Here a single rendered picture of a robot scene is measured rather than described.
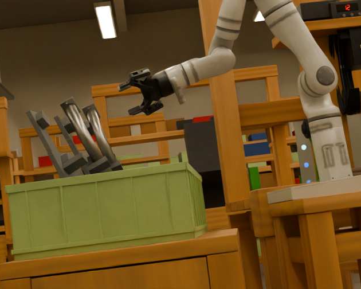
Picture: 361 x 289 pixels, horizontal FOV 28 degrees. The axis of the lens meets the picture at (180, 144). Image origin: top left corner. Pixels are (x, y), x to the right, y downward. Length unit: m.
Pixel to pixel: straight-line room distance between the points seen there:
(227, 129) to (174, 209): 1.29
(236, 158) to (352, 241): 1.03
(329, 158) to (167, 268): 0.66
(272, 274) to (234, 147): 0.76
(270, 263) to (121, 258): 0.79
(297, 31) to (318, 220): 0.53
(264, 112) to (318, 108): 0.96
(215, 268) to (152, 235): 0.16
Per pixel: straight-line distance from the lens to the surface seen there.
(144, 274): 1.54
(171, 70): 2.11
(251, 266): 2.84
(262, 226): 2.23
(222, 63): 2.10
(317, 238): 1.87
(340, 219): 2.29
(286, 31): 2.03
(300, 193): 1.94
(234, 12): 2.10
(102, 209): 1.61
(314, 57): 2.03
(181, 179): 1.59
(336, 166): 2.01
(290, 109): 3.01
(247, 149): 9.62
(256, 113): 2.97
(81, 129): 1.89
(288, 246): 2.09
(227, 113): 2.86
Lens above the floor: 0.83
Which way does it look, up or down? 6 degrees up
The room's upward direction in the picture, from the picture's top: 7 degrees counter-clockwise
